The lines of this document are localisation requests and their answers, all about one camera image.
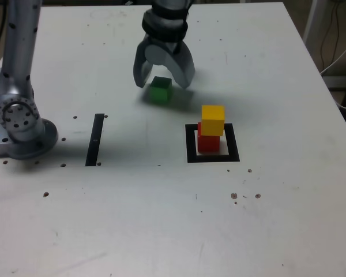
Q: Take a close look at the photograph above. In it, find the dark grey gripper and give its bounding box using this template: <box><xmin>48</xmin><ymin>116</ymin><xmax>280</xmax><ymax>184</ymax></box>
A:
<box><xmin>132</xmin><ymin>36</ymin><xmax>197</xmax><ymax>89</ymax></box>

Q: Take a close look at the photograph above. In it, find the green cube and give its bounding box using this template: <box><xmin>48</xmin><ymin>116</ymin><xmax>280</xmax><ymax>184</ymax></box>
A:
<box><xmin>148</xmin><ymin>76</ymin><xmax>173</xmax><ymax>104</ymax></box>

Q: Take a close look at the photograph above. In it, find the yellow cube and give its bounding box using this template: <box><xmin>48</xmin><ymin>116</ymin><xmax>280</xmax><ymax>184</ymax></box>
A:
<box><xmin>201</xmin><ymin>105</ymin><xmax>226</xmax><ymax>137</ymax></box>

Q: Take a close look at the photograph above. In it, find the red cube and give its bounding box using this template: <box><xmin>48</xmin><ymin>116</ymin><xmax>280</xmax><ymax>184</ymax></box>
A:
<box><xmin>197</xmin><ymin>122</ymin><xmax>221</xmax><ymax>153</ymax></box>

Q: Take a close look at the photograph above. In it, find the black tape square outline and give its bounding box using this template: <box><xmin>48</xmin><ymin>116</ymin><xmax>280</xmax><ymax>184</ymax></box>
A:
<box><xmin>185</xmin><ymin>123</ymin><xmax>240</xmax><ymax>164</ymax></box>

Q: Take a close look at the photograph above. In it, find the black tape strip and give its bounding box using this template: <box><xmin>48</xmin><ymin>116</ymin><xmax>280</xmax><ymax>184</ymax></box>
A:
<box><xmin>85</xmin><ymin>113</ymin><xmax>105</xmax><ymax>167</ymax></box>

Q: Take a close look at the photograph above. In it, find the white metal frame post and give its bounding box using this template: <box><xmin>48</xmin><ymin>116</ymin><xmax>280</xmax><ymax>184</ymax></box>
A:
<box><xmin>302</xmin><ymin>0</ymin><xmax>321</xmax><ymax>44</ymax></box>

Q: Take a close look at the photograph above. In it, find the thin dark cable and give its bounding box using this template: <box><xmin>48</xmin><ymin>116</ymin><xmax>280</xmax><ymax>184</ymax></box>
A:
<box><xmin>332</xmin><ymin>1</ymin><xmax>340</xmax><ymax>64</ymax></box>
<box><xmin>321</xmin><ymin>1</ymin><xmax>335</xmax><ymax>69</ymax></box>

